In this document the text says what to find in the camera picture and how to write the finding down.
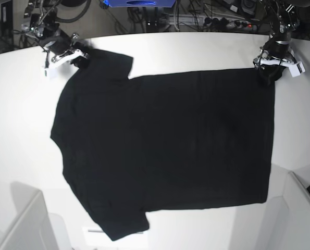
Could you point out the white power strip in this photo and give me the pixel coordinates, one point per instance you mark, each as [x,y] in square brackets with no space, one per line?
[205,23]

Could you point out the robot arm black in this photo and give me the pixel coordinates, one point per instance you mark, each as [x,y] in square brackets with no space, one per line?
[283,21]
[42,25]

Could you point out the black T-shirt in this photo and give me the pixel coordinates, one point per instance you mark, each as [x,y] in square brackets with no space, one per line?
[190,140]

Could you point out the blue box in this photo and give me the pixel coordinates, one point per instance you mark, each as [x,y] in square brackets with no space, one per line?
[139,3]

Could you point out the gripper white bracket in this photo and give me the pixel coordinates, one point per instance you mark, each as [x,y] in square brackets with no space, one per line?
[61,49]
[276,56]

